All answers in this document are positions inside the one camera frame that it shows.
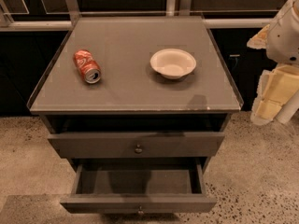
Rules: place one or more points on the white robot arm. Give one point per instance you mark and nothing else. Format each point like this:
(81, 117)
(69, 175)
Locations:
(277, 91)

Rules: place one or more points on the grey drawer cabinet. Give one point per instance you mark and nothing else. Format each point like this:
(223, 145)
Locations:
(130, 96)

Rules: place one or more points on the round top drawer knob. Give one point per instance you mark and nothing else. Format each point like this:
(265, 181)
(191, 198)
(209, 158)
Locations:
(138, 149)

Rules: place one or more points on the round drawer knob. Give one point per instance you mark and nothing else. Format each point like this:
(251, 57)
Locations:
(140, 211)
(138, 149)

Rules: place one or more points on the grey open middle drawer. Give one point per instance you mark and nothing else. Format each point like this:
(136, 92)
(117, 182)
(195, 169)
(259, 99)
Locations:
(119, 186)

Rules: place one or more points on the grey top drawer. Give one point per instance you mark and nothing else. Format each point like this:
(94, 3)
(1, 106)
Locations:
(122, 145)

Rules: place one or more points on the round middle drawer knob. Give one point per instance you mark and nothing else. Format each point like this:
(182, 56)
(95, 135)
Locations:
(140, 211)

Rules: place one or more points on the white paper bowl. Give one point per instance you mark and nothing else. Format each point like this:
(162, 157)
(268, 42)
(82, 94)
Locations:
(172, 63)

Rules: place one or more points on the red soda can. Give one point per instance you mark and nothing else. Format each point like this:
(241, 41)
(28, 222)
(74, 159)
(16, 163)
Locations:
(88, 68)

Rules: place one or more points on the metal railing frame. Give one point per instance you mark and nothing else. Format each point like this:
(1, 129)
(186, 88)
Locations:
(58, 15)

